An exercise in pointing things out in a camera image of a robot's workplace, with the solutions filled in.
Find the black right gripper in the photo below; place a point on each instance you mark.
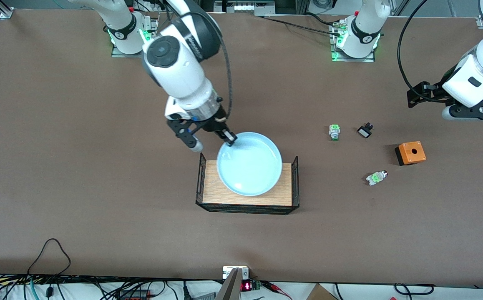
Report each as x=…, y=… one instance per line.
x=215, y=123

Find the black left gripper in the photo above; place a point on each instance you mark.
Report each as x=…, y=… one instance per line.
x=428, y=92

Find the light blue round plate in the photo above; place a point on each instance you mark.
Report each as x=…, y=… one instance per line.
x=252, y=166

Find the green white switch component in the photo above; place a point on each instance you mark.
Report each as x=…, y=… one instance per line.
x=376, y=178

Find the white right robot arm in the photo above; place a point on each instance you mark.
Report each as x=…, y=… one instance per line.
x=179, y=71

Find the orange button box with hole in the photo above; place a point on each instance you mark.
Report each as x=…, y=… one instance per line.
x=412, y=153

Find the red digit display module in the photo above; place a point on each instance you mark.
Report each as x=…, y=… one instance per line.
x=246, y=286

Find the grey metal bar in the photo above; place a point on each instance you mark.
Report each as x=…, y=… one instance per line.
x=230, y=289

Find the red black clip leads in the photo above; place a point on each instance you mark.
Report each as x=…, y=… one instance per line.
x=272, y=286

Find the brown cardboard piece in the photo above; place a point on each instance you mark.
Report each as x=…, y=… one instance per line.
x=318, y=293

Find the black switch white rectangular face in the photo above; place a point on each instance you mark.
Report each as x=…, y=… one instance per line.
x=364, y=132

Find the green push button switch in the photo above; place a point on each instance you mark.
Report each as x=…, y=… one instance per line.
x=334, y=131

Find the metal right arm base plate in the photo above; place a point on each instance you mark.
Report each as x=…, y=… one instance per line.
x=133, y=55

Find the aluminium frame with lights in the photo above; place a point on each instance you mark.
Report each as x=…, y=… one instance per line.
x=245, y=7

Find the small metal bracket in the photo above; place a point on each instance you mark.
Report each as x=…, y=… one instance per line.
x=227, y=273

